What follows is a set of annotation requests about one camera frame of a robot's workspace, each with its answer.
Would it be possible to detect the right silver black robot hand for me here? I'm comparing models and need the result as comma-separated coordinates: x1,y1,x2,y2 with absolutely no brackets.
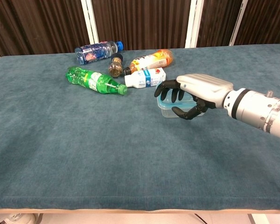
154,73,234,121

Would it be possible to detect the teal container lid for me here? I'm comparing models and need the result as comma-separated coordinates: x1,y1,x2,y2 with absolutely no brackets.
156,85,196,111

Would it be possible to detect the clear plastic container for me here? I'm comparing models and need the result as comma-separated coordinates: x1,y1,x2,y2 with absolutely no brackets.
157,102,205,119

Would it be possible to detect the orange drink bottle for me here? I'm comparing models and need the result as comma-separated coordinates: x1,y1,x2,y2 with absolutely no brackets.
123,49,174,76

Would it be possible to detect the white milk bottle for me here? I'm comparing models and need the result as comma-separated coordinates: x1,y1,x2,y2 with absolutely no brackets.
124,67,167,89

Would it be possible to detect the small glass pepper grinder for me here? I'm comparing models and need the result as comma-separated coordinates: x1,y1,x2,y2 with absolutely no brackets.
107,53,124,78

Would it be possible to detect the green soda bottle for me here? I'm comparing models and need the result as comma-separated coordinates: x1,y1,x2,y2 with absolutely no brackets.
65,66,128,96

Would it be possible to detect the blue label water bottle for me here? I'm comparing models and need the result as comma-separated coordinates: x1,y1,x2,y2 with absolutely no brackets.
74,41,124,65

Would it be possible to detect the teal velvet table cloth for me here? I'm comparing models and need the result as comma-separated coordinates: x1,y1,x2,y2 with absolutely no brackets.
0,43,280,210

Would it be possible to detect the white partition post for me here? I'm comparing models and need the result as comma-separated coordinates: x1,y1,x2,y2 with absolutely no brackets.
184,0,204,49
81,0,100,44
229,0,249,46

